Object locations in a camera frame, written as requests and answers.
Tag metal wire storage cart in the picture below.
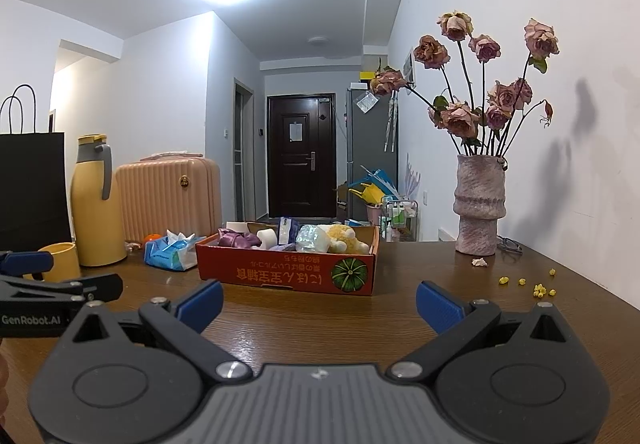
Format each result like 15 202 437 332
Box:
380 195 418 242

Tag white folded umbrella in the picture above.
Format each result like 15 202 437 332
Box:
384 91 400 152

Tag pink textured vase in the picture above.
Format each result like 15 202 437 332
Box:
452 154 507 256

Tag white and yellow plush toy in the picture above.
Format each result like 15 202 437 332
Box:
317 223 371 255

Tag blue plastic sheets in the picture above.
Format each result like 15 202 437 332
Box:
360 166 396 189

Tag pink ribbed suitcase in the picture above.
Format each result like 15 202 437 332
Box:
115 152 222 245

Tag bunch of dried pink roses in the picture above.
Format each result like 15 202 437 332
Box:
370 11 561 159

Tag scattered yellow flower bits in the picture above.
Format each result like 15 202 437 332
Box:
497 268 560 299

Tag grey refrigerator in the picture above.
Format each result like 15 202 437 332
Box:
346 84 398 225

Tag iridescent soft packet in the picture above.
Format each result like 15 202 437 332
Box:
295 224 332 253

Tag red printed cardboard box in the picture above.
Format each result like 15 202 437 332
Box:
195 221 381 297

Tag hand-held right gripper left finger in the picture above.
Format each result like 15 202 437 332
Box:
57 280 251 386

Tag yellow mug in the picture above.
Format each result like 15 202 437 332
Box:
24 242 82 283

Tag purple satin cloth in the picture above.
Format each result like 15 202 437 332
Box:
216 230 261 249

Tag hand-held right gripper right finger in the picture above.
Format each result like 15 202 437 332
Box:
387 281 583 386

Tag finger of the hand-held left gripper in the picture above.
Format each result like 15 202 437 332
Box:
0 251 54 281
0 273 124 309

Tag grey side door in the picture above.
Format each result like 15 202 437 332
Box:
234 78 255 222

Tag yellow thermos jug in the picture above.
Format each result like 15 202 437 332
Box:
70 134 128 267

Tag blue and white tissue packet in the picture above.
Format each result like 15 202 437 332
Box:
277 216 301 245

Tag blue plastic tissue pack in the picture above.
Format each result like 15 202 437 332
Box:
144 230 207 271

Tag black paper bag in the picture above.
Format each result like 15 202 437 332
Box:
0 84 73 252

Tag dark brown entrance door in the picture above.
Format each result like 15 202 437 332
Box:
266 94 337 219

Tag lilac wall decoration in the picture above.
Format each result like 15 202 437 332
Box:
402 154 421 197

